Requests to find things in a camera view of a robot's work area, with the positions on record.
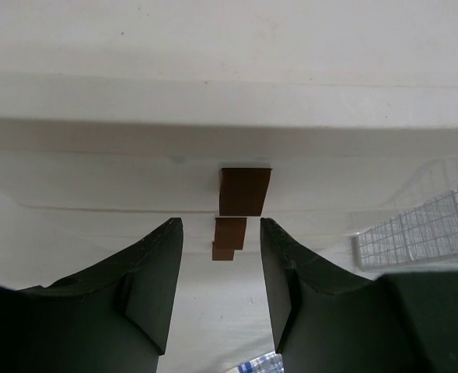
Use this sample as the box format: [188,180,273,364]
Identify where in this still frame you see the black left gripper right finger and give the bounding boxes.
[260,218,458,372]

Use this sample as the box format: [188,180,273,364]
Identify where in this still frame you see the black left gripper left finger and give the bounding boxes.
[0,218,184,372]

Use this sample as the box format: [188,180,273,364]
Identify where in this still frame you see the small clear glue bottle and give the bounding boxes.
[231,352,285,373]

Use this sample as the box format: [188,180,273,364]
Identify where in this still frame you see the white three-drawer storage box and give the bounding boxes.
[0,0,458,265]

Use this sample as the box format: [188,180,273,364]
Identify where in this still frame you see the white wire mesh organizer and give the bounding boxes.
[352,155,458,273]

